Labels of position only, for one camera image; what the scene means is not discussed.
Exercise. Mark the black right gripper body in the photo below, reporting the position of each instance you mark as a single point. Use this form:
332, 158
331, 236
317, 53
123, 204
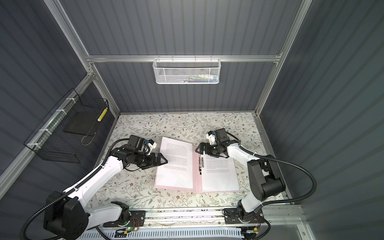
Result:
212, 150

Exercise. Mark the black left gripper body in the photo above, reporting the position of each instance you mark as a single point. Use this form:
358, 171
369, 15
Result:
145, 160

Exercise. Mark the pink file folder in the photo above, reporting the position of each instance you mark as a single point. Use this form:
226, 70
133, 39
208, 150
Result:
197, 178

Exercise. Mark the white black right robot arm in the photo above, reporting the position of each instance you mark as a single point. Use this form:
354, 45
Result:
265, 177

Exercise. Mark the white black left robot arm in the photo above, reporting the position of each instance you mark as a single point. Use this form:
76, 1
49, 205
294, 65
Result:
67, 215

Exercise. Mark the metal folder clip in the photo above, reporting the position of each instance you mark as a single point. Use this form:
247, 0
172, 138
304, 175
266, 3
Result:
201, 163

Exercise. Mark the floral patterned table mat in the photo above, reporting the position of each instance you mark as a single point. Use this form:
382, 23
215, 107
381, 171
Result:
137, 188

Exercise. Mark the yellow marker pen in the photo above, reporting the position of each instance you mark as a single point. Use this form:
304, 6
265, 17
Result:
103, 113

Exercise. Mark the pens in white basket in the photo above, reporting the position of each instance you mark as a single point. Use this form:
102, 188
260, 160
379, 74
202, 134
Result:
206, 78

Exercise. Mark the black foam pad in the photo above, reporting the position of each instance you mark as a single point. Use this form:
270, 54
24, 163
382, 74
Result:
84, 124

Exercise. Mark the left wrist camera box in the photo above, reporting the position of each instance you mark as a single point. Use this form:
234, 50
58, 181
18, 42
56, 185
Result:
141, 145

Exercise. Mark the white vented cable duct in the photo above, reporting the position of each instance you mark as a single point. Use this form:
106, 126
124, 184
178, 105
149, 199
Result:
215, 233

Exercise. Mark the white wire mesh basket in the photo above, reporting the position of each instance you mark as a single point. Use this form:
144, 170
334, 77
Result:
168, 73

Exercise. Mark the black wire basket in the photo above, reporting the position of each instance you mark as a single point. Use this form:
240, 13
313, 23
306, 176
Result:
68, 134

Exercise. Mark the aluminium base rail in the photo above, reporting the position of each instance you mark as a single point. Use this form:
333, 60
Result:
214, 217

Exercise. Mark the horizontal aluminium frame bar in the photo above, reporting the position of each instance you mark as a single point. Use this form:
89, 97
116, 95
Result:
179, 58

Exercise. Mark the aluminium corner frame post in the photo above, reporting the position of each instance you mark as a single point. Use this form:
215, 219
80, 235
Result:
58, 12

